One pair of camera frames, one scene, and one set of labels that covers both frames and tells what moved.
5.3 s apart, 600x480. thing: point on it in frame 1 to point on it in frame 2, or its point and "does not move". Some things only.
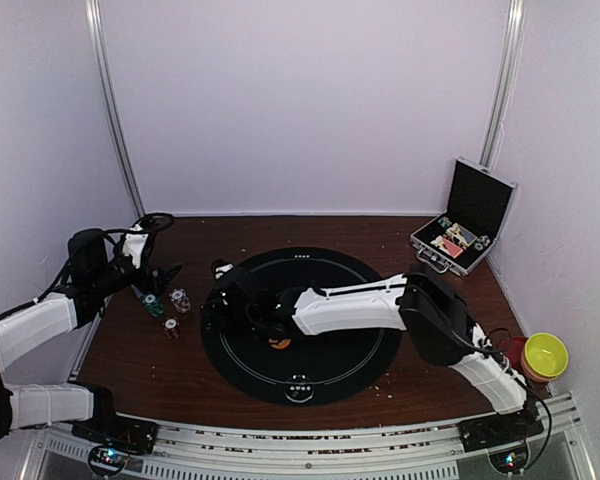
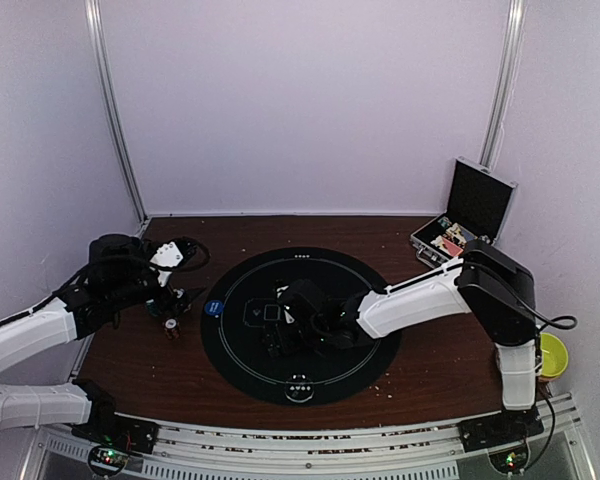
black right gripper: x=215 y=305 to x=286 y=345
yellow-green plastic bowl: x=546 y=354 does not move
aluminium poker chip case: x=478 y=207 does not move
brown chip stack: x=171 y=328 does not move
